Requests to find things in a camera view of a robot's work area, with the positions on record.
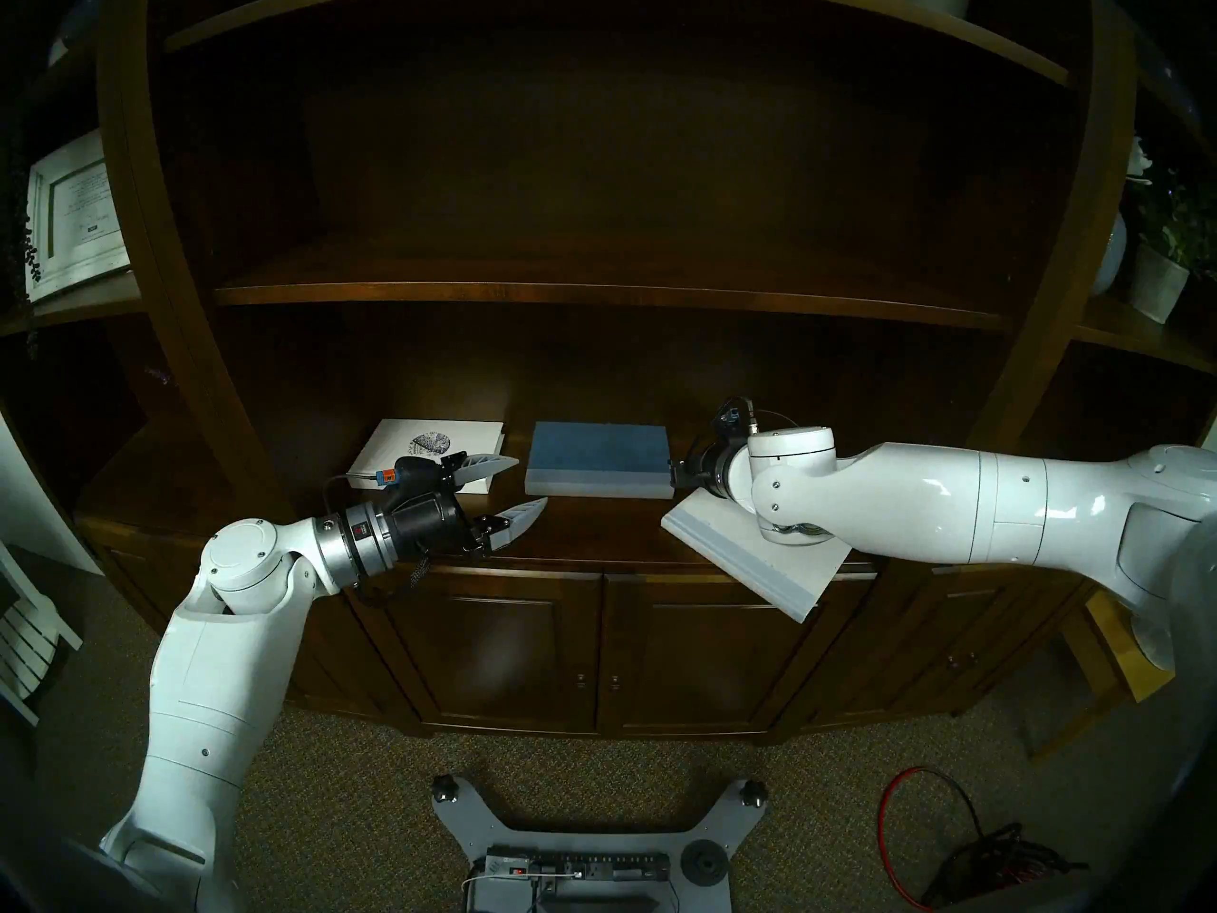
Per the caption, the black power strip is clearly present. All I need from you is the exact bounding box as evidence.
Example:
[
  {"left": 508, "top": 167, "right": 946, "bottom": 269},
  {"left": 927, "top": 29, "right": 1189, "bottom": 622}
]
[{"left": 485, "top": 849, "right": 671, "bottom": 885}]

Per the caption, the blue hardcover book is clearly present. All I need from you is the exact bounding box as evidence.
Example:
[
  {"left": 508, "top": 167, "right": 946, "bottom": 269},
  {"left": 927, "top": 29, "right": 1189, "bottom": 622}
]
[{"left": 525, "top": 421, "right": 676, "bottom": 500}]

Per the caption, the white slatted side table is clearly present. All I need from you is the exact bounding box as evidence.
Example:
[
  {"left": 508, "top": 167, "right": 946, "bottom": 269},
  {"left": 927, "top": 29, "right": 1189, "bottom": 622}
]
[{"left": 0, "top": 540, "right": 85, "bottom": 727}]

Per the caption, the black round disc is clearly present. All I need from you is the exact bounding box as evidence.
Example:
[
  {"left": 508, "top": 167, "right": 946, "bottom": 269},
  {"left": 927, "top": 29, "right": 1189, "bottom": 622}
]
[{"left": 680, "top": 840, "right": 728, "bottom": 888}]

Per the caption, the white book pale blue spine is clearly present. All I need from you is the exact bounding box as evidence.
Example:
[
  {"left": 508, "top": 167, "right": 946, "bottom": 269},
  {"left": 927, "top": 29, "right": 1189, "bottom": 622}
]
[{"left": 661, "top": 488, "right": 854, "bottom": 623}]

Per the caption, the white framed certificate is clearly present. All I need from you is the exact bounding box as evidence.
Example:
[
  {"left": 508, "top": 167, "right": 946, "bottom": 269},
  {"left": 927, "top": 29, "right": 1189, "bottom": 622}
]
[{"left": 24, "top": 131, "right": 131, "bottom": 303}]

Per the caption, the white paperback with ink drawing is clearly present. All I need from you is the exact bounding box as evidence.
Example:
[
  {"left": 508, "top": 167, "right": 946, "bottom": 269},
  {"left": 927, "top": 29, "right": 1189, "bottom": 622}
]
[{"left": 347, "top": 418, "right": 507, "bottom": 495}]

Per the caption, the green plant in white pot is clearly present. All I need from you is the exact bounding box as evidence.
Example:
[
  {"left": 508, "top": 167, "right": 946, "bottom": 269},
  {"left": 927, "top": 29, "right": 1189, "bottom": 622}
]
[{"left": 1127, "top": 174, "right": 1217, "bottom": 324}]

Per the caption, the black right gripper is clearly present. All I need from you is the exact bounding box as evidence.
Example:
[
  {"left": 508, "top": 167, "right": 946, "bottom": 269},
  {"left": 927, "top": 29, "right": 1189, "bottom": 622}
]
[{"left": 670, "top": 440, "right": 728, "bottom": 494}]

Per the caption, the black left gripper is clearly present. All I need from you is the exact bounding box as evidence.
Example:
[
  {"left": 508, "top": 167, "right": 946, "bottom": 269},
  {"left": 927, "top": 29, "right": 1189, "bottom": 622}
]
[{"left": 388, "top": 453, "right": 551, "bottom": 562}]

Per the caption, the dark wooden bookshelf cabinet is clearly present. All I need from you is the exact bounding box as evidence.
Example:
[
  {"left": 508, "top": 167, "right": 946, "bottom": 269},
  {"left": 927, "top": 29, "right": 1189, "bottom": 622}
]
[{"left": 0, "top": 0, "right": 1217, "bottom": 746}]

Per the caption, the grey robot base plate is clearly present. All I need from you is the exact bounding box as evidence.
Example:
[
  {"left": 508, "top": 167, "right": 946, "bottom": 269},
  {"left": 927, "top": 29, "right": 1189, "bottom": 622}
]
[{"left": 431, "top": 776, "right": 769, "bottom": 913}]

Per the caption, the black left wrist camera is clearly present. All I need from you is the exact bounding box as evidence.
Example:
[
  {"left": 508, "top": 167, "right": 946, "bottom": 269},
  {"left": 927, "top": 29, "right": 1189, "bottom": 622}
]
[{"left": 373, "top": 455, "right": 443, "bottom": 495}]

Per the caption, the red cable reel with cord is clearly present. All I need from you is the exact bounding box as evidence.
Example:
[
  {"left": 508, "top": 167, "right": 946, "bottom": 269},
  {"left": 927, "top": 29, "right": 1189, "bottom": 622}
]
[{"left": 875, "top": 767, "right": 1090, "bottom": 913}]

